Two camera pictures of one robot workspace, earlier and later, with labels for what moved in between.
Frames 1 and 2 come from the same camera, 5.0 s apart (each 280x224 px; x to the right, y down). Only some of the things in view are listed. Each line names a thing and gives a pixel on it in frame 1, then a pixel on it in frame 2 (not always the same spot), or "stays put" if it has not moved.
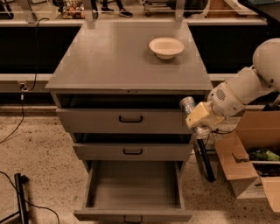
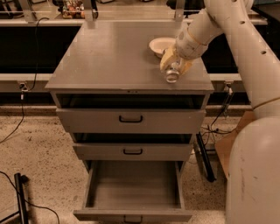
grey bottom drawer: (134, 192) stays put
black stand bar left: (20, 180) stays put
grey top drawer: (123, 121) stays put
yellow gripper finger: (202, 115) to (166, 58)
